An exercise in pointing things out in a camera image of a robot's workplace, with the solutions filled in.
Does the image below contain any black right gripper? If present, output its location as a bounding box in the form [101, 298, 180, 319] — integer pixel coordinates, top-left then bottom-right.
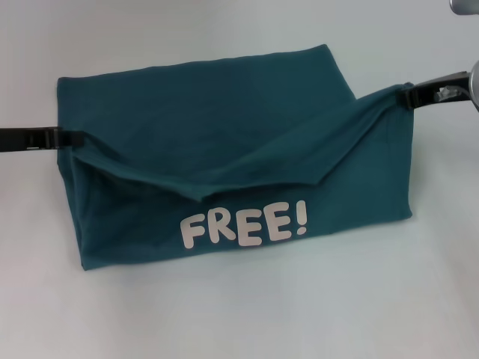
[396, 70, 472, 111]

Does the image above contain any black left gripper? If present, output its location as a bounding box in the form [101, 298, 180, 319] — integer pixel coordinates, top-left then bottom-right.
[0, 126, 85, 153]

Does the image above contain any blue shirt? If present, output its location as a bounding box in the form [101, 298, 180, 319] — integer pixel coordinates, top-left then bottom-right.
[55, 43, 415, 271]

